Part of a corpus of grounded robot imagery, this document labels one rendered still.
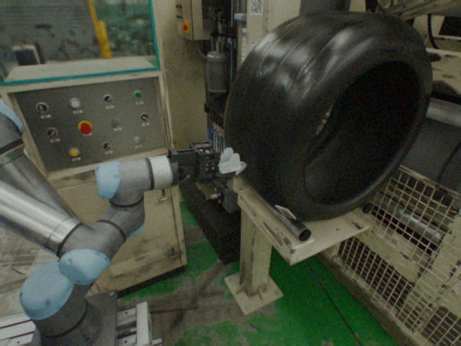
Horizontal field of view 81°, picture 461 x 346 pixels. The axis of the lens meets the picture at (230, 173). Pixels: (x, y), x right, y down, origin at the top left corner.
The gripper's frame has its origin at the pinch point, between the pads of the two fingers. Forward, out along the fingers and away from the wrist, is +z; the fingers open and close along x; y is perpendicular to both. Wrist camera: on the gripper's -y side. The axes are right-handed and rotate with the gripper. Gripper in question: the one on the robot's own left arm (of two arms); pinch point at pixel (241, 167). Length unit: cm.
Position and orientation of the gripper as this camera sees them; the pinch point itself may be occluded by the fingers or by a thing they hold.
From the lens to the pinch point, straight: 73.5
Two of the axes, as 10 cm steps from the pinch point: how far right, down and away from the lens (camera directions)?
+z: 8.8, -1.5, 4.5
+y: 1.0, -8.7, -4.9
